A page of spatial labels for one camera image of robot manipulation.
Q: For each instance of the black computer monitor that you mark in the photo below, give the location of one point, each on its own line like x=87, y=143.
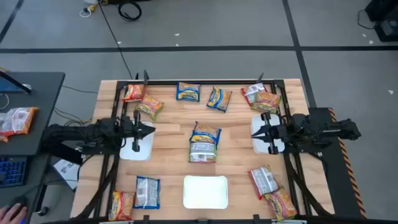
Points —
x=9, y=85

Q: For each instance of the black caster wheel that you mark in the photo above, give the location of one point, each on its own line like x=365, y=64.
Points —
x=43, y=211

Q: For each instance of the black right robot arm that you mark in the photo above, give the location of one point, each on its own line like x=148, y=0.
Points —
x=339, y=129

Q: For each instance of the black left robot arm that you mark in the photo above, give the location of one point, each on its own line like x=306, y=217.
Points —
x=77, y=133

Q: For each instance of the blue Maruchan ramen pack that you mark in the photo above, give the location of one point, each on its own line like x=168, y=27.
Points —
x=219, y=99
x=205, y=132
x=147, y=192
x=188, y=91

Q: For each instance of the white printed cardboard box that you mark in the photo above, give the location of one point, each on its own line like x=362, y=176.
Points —
x=66, y=171

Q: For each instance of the white plastic bin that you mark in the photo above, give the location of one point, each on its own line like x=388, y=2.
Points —
x=259, y=146
x=136, y=151
x=205, y=192

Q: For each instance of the hazard-striped black base plate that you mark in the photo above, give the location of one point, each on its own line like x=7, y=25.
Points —
x=335, y=174

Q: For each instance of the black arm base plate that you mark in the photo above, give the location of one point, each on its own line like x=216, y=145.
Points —
x=62, y=151

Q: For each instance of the backlit black keyboard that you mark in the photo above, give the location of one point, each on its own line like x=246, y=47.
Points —
x=12, y=171

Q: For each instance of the orange ramen multipack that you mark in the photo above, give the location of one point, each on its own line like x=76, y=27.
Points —
x=18, y=121

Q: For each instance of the black office desk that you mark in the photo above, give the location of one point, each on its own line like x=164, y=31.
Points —
x=40, y=124

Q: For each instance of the red Maruchan ramen pack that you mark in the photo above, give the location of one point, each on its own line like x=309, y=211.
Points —
x=250, y=91
x=121, y=205
x=133, y=92
x=263, y=182

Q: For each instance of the person's hand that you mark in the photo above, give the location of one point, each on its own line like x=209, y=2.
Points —
x=11, y=214

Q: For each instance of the black computer mouse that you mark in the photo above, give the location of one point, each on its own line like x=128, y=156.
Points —
x=21, y=200

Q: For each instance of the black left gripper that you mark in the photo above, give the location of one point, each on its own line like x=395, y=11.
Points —
x=129, y=130

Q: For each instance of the black equipment case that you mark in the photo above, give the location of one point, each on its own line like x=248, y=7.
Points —
x=387, y=28

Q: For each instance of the black metal table frame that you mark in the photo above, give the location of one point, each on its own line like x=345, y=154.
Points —
x=161, y=82

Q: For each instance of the green Maruchan ramen pack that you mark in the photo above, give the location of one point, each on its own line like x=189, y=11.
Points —
x=150, y=106
x=202, y=152
x=266, y=102

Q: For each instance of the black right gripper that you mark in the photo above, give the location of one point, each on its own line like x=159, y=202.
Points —
x=280, y=133

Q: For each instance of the orange noodle packet bottom-right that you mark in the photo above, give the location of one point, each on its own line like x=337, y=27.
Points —
x=280, y=203

